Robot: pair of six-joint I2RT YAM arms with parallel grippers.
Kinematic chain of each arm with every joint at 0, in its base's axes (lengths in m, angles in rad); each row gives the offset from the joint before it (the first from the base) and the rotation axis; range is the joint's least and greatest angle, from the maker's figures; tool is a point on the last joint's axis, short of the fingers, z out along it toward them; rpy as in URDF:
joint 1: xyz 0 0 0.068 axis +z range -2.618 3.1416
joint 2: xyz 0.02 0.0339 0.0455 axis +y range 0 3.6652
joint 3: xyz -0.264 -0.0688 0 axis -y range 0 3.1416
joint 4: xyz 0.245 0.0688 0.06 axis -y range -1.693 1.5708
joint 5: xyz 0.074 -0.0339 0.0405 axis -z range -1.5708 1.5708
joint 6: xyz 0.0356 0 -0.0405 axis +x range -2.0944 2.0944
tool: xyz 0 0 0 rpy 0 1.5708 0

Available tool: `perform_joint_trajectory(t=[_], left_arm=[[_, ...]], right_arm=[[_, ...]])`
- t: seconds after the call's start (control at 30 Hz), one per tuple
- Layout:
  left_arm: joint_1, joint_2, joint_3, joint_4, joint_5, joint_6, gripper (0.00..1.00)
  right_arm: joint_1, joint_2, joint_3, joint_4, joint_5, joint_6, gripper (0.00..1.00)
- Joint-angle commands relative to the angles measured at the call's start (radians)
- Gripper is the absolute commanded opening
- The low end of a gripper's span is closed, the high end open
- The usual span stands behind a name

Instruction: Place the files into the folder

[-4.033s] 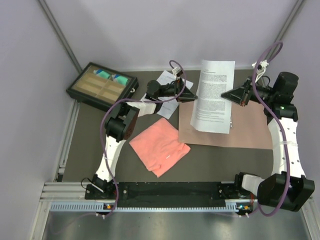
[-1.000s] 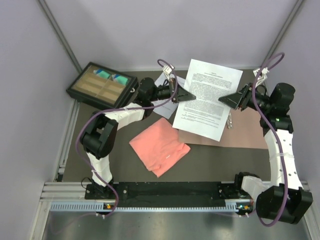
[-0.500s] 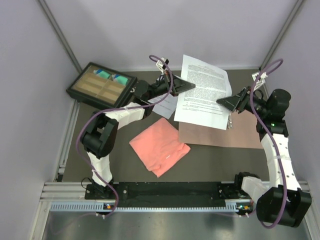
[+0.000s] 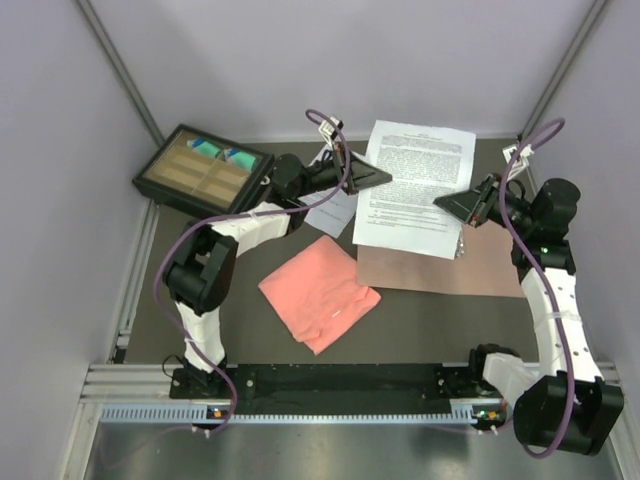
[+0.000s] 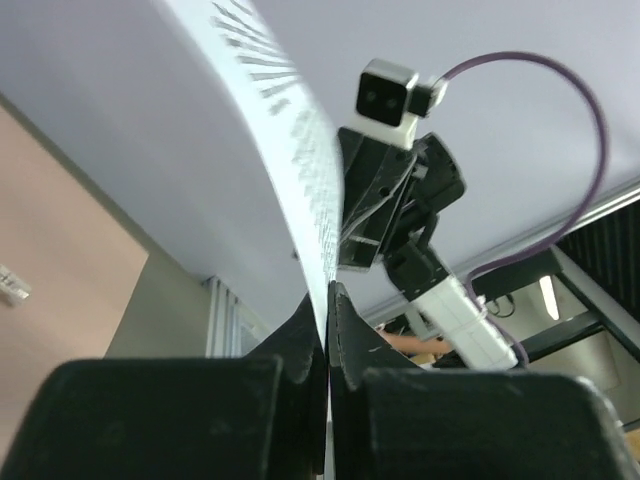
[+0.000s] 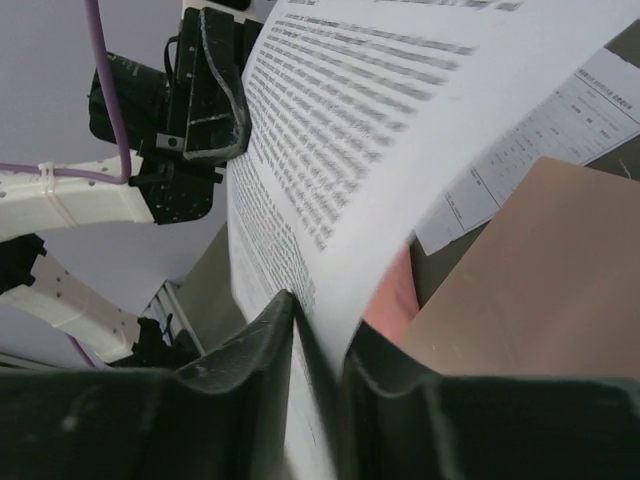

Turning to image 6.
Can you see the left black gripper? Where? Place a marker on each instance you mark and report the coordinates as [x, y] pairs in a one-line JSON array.
[[214, 126]]

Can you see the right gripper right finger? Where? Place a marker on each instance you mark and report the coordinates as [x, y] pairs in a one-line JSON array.
[[390, 417]]

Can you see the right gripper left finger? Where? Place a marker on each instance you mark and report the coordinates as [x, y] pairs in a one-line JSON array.
[[220, 417]]

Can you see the white text document sheet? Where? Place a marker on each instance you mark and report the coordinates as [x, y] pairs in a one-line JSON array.
[[364, 114]]

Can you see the beige paper folder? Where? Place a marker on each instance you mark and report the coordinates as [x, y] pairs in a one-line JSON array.
[[550, 286]]

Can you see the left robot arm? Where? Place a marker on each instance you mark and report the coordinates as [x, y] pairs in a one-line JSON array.
[[50, 196]]

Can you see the pink folded cloth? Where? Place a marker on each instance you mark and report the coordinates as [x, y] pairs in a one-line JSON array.
[[394, 305]]

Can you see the white table form sheet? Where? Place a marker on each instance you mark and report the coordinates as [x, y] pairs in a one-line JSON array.
[[595, 111]]

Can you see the aluminium front rail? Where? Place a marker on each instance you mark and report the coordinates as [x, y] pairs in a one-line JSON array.
[[177, 330]]

